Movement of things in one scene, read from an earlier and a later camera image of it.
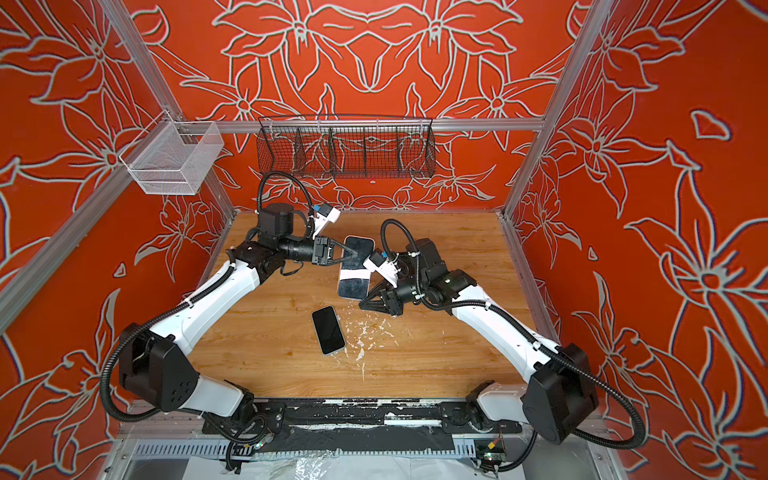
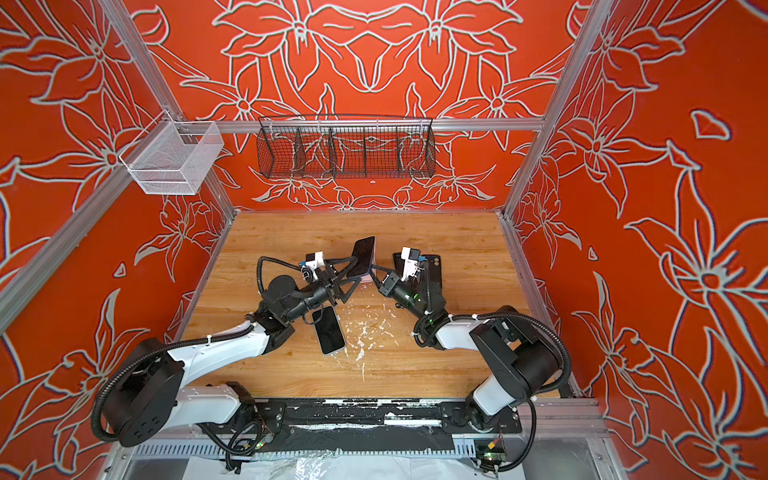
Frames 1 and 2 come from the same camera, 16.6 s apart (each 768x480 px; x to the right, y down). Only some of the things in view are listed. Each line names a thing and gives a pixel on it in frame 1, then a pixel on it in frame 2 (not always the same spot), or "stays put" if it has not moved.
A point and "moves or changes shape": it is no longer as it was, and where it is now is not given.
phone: x=354 y=278 moves or changes shape
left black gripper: x=323 y=251 → x=328 y=280
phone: x=328 y=330 stays put
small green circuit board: x=490 y=449 stays put
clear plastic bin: x=172 y=157 stays put
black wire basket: x=345 y=146 stays put
